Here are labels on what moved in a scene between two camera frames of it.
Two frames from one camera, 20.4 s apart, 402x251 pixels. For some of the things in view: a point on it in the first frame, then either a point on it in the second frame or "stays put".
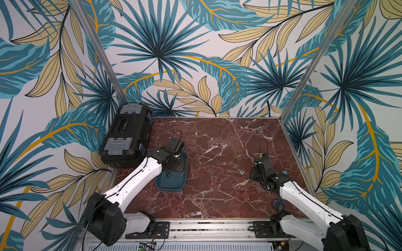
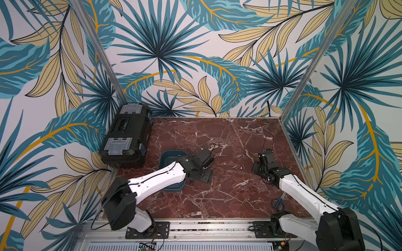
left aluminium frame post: (82, 13) stays put
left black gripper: (168, 169) to (208, 177)
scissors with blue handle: (278, 203) stays put
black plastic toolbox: (127, 143) stays put
